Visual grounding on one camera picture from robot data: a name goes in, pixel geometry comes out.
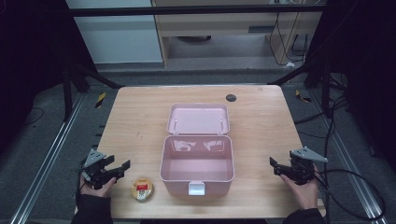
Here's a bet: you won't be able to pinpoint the white cabinet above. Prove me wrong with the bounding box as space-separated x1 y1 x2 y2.
64 0 164 65

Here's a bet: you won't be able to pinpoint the black diagonal frame strut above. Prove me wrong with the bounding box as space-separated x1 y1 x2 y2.
268 58 325 87
72 63 124 91

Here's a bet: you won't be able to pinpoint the yellow black tape strip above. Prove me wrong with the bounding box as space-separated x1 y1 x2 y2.
94 91 107 109
294 89 313 105

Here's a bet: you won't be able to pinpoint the black horizontal frame bar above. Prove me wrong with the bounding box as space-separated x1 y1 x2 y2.
65 5 327 18

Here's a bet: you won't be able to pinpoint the aluminium floor rail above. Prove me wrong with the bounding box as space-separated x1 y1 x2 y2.
9 92 86 224
307 89 389 224

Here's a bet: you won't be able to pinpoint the person's right hand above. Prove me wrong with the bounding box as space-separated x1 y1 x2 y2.
278 164 320 211

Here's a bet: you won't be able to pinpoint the round yellow tin red label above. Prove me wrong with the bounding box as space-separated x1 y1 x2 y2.
130 177 155 203

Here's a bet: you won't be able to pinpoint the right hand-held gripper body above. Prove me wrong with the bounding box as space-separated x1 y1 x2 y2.
287 146 329 186

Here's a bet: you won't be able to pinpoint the pink storage box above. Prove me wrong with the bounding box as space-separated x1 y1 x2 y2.
159 103 235 197

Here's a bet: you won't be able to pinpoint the thin black floor cable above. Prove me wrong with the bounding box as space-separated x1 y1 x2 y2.
21 106 45 127

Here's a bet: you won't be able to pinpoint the black hanging cables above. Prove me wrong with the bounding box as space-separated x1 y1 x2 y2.
268 11 310 67

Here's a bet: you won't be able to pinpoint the person's left hand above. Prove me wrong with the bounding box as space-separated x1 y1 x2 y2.
78 173 118 199

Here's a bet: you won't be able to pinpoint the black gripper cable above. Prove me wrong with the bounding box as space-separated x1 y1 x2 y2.
313 168 388 222

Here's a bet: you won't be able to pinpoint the black upright frame post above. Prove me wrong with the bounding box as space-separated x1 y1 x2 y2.
62 66 75 123
321 61 332 119

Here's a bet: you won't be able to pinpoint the thin gripper cable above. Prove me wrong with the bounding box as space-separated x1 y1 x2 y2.
75 160 89 202

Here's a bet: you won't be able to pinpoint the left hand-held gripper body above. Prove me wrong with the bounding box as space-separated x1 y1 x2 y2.
80 148 117 190

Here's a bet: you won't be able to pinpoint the light wooden desk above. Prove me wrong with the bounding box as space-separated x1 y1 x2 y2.
150 0 323 69

